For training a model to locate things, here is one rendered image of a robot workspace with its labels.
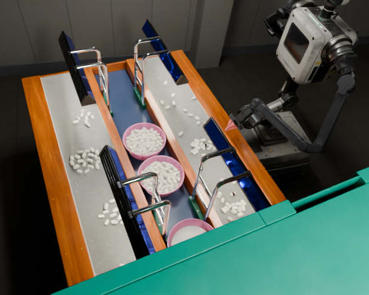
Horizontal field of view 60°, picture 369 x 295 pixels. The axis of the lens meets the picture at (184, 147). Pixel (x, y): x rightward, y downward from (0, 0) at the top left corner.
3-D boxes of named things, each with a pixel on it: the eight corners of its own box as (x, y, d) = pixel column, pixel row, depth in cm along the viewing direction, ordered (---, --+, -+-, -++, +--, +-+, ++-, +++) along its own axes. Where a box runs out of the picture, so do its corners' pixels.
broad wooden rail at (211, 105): (179, 67, 274) (181, 49, 260) (309, 264, 179) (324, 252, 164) (166, 70, 270) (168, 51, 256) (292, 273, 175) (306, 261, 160)
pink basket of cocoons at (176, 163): (161, 157, 202) (162, 148, 194) (191, 184, 192) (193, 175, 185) (128, 181, 189) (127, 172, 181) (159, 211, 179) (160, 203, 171)
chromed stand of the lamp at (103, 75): (105, 97, 229) (98, 43, 194) (113, 116, 219) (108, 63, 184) (78, 103, 223) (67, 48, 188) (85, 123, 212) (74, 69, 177)
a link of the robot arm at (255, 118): (260, 101, 196) (255, 98, 188) (272, 115, 191) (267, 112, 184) (246, 115, 200) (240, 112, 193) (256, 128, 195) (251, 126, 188)
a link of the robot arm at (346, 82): (323, 160, 172) (320, 158, 164) (300, 150, 180) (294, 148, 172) (359, 82, 166) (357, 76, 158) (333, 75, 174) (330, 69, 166)
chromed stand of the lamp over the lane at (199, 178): (216, 189, 191) (233, 143, 156) (232, 218, 181) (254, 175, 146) (187, 199, 185) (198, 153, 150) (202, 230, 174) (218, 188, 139)
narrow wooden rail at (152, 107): (132, 69, 255) (132, 58, 246) (250, 291, 159) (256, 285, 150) (126, 71, 253) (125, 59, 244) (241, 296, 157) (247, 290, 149)
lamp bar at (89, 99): (71, 39, 207) (68, 29, 201) (96, 103, 174) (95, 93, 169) (58, 41, 205) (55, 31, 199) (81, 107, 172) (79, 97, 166)
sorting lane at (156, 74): (167, 56, 260) (167, 54, 258) (303, 264, 164) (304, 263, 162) (132, 62, 250) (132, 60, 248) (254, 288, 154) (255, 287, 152)
